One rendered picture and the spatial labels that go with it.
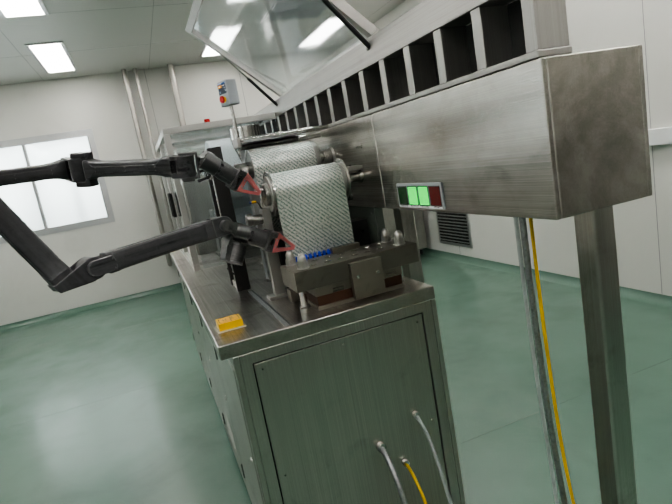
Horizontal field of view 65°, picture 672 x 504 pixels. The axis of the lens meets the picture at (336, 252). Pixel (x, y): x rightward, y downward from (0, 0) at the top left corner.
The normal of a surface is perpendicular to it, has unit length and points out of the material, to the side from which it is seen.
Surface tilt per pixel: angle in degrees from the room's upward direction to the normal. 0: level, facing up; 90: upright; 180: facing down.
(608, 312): 90
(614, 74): 90
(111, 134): 90
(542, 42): 90
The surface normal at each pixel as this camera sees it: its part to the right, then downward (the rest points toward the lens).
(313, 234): 0.35, 0.11
